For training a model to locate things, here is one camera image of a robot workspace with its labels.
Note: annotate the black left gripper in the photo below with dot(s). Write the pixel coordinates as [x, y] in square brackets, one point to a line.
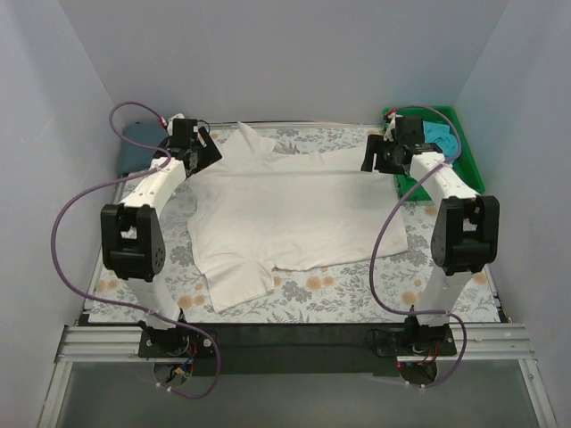
[201, 149]

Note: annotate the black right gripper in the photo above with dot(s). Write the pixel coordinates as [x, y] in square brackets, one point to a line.
[381, 156]

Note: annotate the white t shirt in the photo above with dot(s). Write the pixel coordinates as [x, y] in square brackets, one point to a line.
[258, 210]

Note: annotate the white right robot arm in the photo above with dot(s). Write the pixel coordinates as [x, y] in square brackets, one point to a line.
[465, 235]

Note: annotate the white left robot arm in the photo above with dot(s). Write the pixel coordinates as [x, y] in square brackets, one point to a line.
[132, 241]

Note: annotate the light blue t shirt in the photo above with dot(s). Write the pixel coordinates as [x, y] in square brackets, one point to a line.
[441, 135]

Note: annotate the folded dark teal t shirt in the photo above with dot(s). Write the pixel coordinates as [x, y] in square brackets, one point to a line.
[133, 158]

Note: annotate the green plastic bin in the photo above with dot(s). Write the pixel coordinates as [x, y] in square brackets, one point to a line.
[465, 165]

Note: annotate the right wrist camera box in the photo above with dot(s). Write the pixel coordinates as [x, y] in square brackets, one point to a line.
[390, 124]

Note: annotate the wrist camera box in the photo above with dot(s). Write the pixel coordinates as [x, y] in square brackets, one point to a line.
[167, 124]
[390, 124]

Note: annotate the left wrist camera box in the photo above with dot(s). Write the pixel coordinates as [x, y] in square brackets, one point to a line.
[167, 124]

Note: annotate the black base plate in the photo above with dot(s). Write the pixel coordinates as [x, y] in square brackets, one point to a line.
[293, 348]

